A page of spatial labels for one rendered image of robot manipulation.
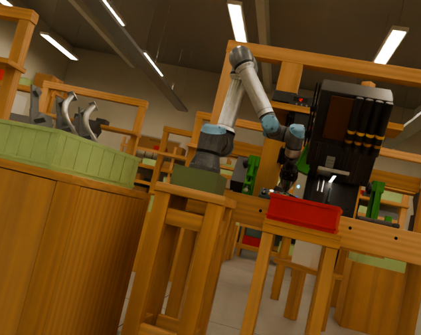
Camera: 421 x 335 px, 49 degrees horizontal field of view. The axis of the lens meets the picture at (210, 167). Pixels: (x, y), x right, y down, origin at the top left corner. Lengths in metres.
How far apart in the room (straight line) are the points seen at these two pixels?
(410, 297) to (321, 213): 1.16
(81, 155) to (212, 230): 0.66
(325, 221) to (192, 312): 0.69
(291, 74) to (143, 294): 1.78
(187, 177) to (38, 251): 0.69
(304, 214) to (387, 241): 0.51
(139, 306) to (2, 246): 0.62
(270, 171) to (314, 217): 0.98
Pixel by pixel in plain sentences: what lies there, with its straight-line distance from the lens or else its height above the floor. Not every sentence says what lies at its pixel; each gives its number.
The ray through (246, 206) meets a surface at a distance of 2.40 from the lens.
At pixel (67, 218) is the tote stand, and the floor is 0.62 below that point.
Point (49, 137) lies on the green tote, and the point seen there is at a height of 0.92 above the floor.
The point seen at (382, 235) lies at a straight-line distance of 2.42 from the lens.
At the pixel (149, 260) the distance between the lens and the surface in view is 2.05.
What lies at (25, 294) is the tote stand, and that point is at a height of 0.29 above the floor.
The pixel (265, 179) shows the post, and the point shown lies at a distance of 3.01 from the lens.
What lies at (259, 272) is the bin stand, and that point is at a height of 0.56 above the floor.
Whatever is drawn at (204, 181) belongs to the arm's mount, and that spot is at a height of 0.90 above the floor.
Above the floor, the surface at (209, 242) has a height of 0.65.
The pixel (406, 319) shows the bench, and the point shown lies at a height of 0.42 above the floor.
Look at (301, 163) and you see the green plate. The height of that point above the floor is 1.15.
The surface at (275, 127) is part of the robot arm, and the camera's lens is 2.08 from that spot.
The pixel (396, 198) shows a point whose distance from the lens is 12.34.
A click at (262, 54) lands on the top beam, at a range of 3.21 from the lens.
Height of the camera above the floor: 0.78
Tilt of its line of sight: 5 degrees up
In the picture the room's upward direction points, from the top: 13 degrees clockwise
